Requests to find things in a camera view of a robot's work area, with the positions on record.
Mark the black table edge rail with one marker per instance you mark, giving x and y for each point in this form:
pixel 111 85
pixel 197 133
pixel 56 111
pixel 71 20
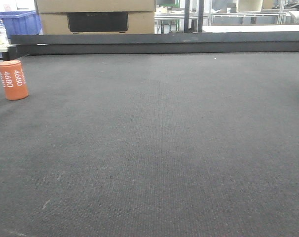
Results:
pixel 175 43

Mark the black vertical post left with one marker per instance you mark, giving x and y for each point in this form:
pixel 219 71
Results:
pixel 187 28

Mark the clear plastic bottle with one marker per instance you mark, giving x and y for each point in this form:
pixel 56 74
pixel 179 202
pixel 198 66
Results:
pixel 3 34

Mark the blue plastic crate background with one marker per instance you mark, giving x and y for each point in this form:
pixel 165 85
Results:
pixel 21 22

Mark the black vertical post right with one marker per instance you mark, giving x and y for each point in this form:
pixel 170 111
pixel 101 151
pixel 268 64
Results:
pixel 200 15

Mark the lower cardboard box black window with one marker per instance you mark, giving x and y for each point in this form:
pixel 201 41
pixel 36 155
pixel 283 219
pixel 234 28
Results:
pixel 57 24

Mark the beige bin on rack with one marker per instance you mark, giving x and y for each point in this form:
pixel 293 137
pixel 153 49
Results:
pixel 252 6

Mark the upper cardboard box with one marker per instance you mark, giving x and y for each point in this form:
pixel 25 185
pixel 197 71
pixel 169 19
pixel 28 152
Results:
pixel 62 6

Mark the black vertical post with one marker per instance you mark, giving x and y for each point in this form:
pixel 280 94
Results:
pixel 187 28
pixel 200 15

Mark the orange cylindrical capacitor 4680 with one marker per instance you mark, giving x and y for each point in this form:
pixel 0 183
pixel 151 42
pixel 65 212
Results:
pixel 13 80

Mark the white metal rack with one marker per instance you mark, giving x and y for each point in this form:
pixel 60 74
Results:
pixel 263 18

